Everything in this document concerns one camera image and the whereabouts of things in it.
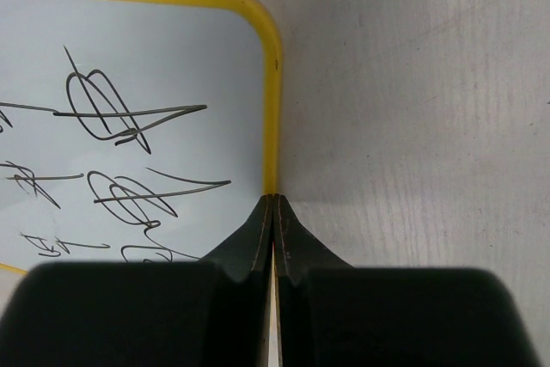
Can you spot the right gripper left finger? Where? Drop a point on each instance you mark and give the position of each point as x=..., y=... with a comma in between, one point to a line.
x=211, y=312

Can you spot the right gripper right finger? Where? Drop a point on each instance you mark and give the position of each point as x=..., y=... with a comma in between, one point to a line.
x=333, y=314

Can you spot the yellow framed small whiteboard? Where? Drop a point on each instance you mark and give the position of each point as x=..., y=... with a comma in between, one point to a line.
x=134, y=130

